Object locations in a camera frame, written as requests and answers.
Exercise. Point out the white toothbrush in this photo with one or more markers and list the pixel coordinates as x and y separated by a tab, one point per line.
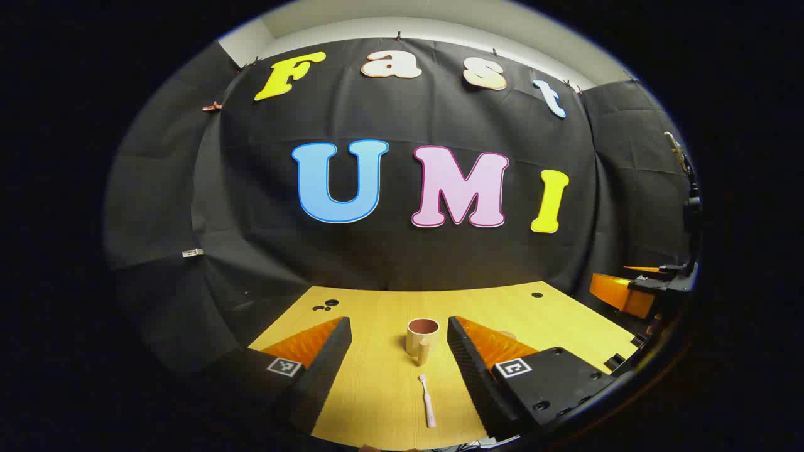
428	405

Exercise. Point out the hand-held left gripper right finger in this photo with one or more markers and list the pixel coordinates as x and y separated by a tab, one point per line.
468	364

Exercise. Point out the round brown printed coaster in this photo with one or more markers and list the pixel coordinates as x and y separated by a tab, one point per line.
506	336

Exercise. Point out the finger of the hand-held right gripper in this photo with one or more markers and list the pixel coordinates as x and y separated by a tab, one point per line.
619	292
644	269

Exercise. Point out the black backdrop cloth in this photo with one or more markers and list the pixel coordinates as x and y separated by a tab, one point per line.
377	263

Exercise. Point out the copper cloth clip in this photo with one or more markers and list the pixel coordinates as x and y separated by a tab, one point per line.
211	107

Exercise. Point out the yellow wooden desktop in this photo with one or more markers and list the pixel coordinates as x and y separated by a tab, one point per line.
377	389

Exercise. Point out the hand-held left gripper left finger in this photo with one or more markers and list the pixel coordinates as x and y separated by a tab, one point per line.
326	370

